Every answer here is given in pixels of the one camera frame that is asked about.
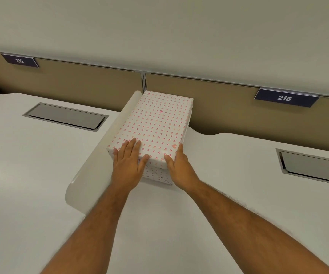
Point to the person's left thumb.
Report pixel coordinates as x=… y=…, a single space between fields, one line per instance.
x=144 y=164

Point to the person's right forearm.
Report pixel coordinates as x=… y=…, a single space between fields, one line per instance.
x=244 y=228

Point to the heart-print gift box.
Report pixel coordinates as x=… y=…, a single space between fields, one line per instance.
x=155 y=122

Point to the person's left forearm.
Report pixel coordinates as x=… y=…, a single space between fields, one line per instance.
x=90 y=231

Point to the beige partition panel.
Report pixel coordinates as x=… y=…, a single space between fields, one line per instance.
x=67 y=75
x=238 y=111

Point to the dark blue number sign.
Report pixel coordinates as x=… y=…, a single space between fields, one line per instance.
x=20 y=61
x=284 y=97

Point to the person's left middle finger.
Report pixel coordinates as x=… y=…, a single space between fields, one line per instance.
x=131 y=147

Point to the person's right thumb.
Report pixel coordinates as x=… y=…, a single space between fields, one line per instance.
x=169 y=162

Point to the person's left little finger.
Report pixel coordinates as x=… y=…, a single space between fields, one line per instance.
x=115 y=155

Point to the person's left hand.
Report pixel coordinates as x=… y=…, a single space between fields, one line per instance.
x=127 y=171

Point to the person's right hand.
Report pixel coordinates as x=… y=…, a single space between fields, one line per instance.
x=183 y=175

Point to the white curved desk divider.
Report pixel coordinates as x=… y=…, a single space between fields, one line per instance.
x=101 y=168

